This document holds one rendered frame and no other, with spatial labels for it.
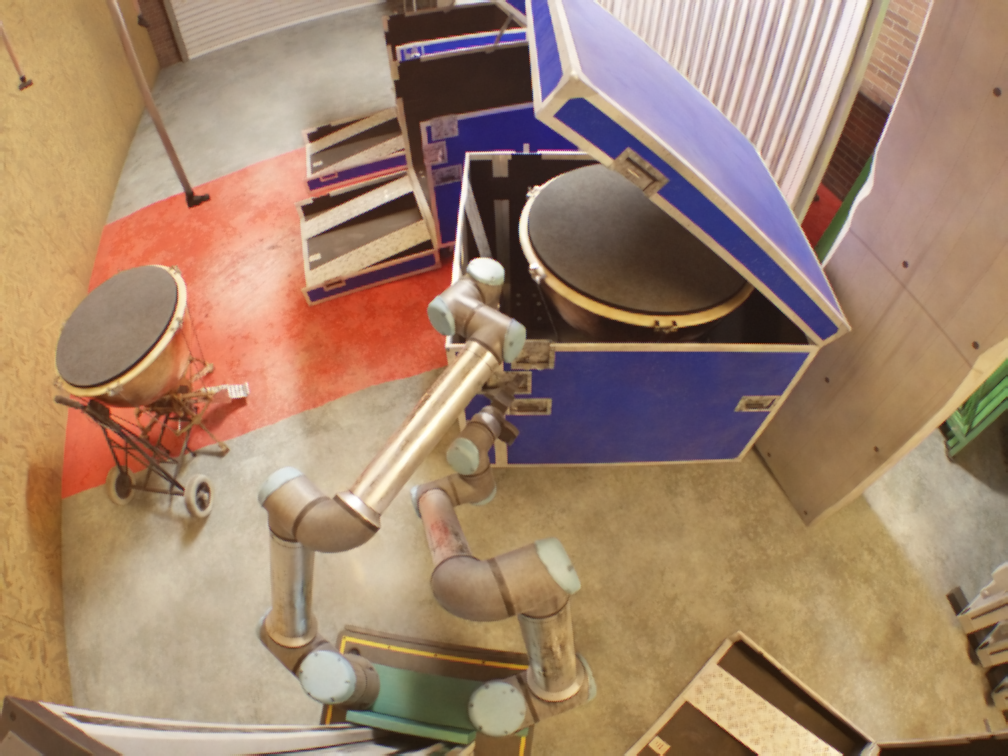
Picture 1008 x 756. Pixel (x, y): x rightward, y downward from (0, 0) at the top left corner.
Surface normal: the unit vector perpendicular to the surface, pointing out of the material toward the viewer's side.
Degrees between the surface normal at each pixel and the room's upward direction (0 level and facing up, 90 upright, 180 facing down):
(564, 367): 90
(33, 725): 0
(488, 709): 5
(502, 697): 5
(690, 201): 90
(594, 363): 90
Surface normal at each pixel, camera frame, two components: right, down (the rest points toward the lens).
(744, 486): -0.03, -0.57
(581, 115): -0.01, 0.82
